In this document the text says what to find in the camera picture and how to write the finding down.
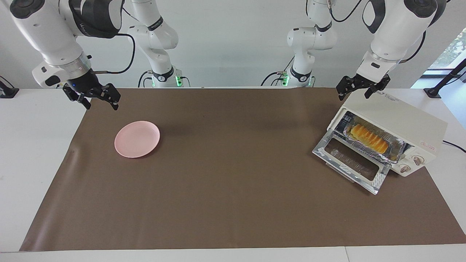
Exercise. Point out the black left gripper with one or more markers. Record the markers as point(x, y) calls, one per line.
point(366, 82)

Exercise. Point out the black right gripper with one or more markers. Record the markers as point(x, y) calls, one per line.
point(84, 85)

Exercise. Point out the aluminium foil tray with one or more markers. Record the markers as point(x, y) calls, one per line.
point(395, 145)

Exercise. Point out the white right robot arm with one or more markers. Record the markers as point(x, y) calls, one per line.
point(47, 32)

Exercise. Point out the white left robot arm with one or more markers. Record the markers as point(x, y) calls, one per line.
point(393, 32)

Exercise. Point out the cream toaster oven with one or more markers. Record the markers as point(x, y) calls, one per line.
point(415, 116)

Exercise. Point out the cream oven knob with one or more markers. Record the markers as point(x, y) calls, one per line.
point(404, 168)
point(418, 159)

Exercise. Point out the pink round plate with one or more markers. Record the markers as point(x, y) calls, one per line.
point(136, 140)

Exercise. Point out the black clamp stand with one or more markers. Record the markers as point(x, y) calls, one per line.
point(9, 92)
point(433, 91)

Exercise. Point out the window with green foliage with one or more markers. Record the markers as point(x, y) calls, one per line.
point(455, 47)

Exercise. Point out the brown table mat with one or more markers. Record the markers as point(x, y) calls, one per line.
point(233, 225)

